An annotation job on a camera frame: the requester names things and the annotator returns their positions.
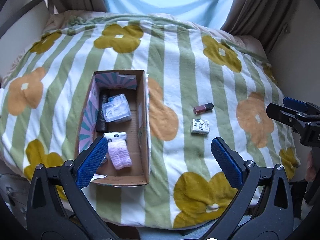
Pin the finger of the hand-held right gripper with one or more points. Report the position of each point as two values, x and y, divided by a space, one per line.
295 103
280 113

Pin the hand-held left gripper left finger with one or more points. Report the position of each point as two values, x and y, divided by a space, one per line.
92 162

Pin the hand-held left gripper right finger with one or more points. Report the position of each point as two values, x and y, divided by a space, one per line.
226 163

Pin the pink and white sock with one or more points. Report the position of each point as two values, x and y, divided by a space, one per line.
120 155

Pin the white floral sock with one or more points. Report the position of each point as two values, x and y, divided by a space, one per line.
116 136

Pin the black garbage bag roll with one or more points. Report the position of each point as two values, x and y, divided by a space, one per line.
103 116

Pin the printed cardboard box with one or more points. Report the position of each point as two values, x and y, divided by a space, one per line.
136 130

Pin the clear box with blue label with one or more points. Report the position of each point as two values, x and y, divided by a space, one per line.
124 117

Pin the clear plastic case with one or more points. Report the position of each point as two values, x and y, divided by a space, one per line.
113 105

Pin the person's right hand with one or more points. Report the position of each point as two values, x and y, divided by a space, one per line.
311 167

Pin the floral tissue pack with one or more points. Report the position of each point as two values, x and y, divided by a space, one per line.
200 127

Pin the maroon lipstick tube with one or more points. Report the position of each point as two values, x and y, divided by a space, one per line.
203 107

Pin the striped flower blanket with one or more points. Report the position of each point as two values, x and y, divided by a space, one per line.
187 67

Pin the white bed side board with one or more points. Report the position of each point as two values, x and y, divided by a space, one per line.
27 15

